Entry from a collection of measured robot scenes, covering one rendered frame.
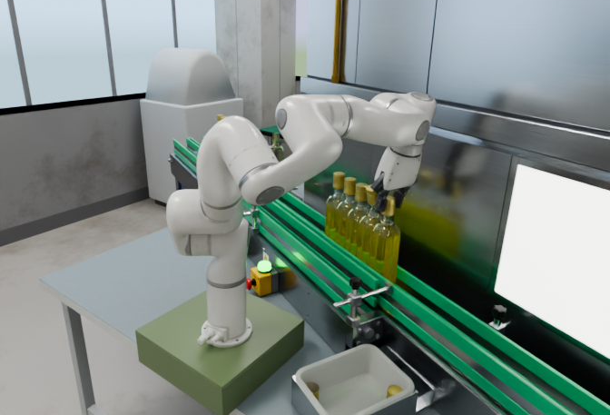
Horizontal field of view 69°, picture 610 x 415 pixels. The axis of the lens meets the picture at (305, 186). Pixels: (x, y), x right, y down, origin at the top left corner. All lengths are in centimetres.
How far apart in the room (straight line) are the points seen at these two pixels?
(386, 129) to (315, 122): 17
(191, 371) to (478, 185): 78
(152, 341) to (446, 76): 97
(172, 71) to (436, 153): 299
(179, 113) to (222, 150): 298
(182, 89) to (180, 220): 291
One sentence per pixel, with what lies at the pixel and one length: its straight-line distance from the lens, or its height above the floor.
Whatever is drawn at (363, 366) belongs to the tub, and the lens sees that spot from 119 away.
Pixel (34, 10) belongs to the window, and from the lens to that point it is 390.
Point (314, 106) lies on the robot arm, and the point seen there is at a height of 144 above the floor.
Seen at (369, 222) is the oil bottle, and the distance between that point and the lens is 121.
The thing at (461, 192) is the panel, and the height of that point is 120.
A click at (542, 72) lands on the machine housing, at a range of 104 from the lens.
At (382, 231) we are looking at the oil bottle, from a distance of 117.
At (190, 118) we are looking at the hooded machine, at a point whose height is 87.
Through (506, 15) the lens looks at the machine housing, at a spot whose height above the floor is 160.
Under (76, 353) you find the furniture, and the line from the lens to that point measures 189.
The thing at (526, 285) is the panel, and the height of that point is 105.
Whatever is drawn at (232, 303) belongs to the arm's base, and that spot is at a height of 95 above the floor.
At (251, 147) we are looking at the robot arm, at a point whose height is 137.
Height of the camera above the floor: 156
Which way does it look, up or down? 19 degrees down
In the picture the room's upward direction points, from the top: 1 degrees clockwise
